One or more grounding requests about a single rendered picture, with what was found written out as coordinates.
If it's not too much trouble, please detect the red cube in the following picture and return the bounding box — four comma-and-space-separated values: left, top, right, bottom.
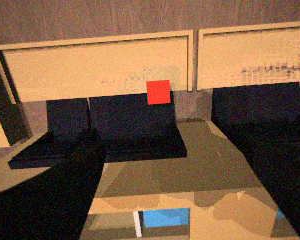
146, 80, 170, 104

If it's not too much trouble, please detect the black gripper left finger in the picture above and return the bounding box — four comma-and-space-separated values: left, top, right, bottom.
0, 142, 106, 240

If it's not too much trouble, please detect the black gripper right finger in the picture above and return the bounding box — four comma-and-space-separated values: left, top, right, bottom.
240, 134, 300, 238

